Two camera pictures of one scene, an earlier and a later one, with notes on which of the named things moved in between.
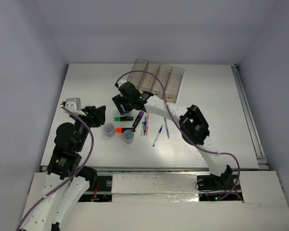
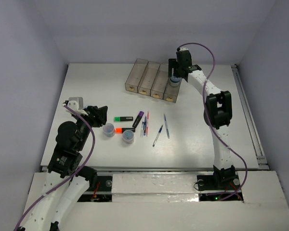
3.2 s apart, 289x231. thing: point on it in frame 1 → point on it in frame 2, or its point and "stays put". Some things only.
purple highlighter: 140,115 stays put
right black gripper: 119,100 → 173,63
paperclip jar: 128,136 stays put
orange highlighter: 118,130 stays put
